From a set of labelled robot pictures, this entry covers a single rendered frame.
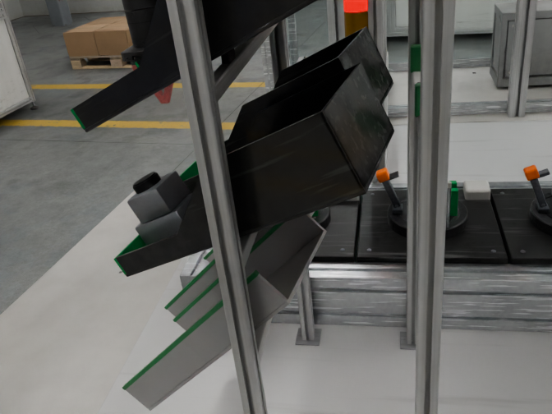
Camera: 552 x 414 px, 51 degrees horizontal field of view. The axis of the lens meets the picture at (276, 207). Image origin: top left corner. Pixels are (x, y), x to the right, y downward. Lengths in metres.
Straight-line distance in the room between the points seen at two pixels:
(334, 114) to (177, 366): 0.35
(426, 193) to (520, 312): 0.58
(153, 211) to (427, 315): 0.29
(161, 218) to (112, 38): 6.06
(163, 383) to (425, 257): 0.36
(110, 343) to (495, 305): 0.65
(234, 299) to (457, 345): 0.53
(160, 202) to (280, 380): 0.42
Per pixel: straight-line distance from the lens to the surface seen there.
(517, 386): 0.93
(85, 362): 1.05
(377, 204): 1.12
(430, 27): 0.40
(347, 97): 0.49
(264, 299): 0.54
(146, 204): 0.61
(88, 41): 6.81
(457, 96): 2.03
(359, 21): 1.11
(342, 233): 1.04
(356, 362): 0.94
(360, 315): 0.99
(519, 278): 0.97
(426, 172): 0.43
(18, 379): 1.08
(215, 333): 0.60
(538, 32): 2.06
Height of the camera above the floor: 1.52
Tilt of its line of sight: 29 degrees down
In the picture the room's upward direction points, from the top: 7 degrees counter-clockwise
